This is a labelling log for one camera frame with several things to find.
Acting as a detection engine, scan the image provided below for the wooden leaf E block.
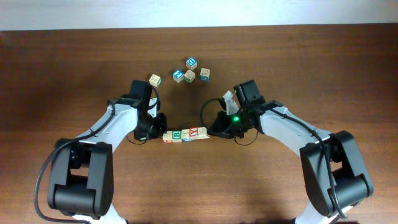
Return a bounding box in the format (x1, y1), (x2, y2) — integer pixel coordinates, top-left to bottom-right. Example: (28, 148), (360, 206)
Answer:
(197, 127), (210, 139)

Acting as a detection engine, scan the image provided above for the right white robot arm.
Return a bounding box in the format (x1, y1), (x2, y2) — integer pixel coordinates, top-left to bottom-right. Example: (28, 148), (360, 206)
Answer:
(208, 98), (374, 223)

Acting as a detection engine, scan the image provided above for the blue letter block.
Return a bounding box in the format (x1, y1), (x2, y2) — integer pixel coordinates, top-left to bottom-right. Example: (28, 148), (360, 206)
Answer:
(172, 70), (184, 83)

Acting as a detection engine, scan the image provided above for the wooden block green side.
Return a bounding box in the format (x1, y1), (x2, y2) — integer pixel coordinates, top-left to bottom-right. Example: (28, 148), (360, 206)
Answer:
(149, 74), (162, 88)

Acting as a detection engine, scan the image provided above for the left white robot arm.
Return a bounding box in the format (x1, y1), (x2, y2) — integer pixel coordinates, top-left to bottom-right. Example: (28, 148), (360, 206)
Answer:
(42, 95), (165, 223)

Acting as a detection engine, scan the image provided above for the plain wooden block centre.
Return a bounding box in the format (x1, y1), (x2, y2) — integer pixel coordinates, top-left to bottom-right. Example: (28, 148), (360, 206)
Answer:
(183, 70), (196, 83)

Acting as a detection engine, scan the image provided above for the blue C block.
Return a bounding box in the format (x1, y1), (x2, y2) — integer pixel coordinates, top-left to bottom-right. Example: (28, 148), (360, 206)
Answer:
(185, 57), (198, 70)

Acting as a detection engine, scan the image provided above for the green B block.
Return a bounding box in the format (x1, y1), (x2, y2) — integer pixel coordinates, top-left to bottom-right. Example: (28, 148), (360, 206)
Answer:
(172, 131), (182, 142)

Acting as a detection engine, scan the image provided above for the wooden block blue J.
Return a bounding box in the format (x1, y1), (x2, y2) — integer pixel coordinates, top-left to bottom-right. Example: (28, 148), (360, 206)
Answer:
(181, 129), (192, 141)

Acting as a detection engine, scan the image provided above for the wooden block blue base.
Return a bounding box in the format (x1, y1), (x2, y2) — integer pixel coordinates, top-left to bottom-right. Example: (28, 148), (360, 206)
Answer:
(200, 68), (210, 81)

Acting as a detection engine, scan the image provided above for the wooden block red side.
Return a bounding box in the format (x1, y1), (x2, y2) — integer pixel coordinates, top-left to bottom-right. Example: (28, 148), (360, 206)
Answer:
(162, 131), (173, 143)

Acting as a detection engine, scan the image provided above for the red Y block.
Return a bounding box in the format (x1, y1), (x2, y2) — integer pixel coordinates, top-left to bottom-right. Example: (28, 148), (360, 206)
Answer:
(189, 127), (198, 140)

